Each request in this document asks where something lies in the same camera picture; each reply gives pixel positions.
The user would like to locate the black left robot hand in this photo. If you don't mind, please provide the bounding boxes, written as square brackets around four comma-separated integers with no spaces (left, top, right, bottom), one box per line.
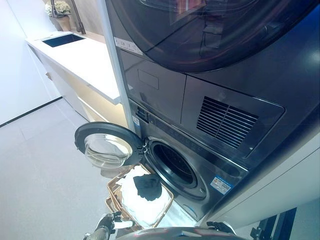
[95,211,123,235]

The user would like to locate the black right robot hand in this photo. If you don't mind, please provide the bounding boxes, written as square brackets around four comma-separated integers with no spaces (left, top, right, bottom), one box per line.
[206,220,235,236]

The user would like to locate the black garment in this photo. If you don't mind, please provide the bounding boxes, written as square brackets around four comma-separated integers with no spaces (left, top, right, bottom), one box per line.
[132,173,164,202]

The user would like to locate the brown wicker laundry basket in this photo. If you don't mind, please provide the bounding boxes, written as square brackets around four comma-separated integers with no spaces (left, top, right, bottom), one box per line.
[104,163,175,229]

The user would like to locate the dark grey washing machine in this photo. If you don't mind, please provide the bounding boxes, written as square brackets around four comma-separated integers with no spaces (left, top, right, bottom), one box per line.
[128,98,250,222]

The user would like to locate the white cloth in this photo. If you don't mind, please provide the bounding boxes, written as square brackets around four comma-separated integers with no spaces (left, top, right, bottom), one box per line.
[116,165,174,227]

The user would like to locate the white energy label sticker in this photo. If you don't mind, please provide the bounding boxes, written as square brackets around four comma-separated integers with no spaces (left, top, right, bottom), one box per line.
[210,175,235,194]

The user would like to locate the grey robot torso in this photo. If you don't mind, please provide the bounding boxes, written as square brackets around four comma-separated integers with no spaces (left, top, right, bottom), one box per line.
[113,226,237,240]

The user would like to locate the black metal stand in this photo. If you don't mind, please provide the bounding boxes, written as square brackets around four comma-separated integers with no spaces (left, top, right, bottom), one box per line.
[249,206,298,236]

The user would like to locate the white cabinet side panel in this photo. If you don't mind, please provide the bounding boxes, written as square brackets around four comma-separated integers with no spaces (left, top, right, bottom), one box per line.
[206,147,320,228]

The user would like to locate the round washer door with glass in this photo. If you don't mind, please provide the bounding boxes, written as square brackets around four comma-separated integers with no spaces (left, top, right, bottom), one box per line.
[73,121,149,169]

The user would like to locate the white counter cabinet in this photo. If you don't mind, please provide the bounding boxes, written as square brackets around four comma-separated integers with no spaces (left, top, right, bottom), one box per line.
[24,30,126,126]

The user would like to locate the white vertical trim panel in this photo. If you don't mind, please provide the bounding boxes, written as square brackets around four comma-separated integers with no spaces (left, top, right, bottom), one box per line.
[103,0,136,131]

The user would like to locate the white long sticker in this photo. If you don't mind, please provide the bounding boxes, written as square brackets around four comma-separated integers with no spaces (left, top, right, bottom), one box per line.
[114,36,144,56]

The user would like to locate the dark rectangular sink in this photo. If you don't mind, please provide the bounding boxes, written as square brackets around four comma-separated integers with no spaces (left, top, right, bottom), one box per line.
[40,33,86,48]

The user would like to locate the beige flower pot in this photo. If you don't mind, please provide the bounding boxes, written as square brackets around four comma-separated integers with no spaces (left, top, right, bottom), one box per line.
[53,15,71,32]

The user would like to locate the vase with white flowers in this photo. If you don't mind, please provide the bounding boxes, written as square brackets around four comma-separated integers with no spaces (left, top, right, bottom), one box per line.
[46,0,87,35]

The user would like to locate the white flowers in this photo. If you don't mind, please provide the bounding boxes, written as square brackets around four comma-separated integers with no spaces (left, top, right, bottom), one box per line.
[44,0,72,18]

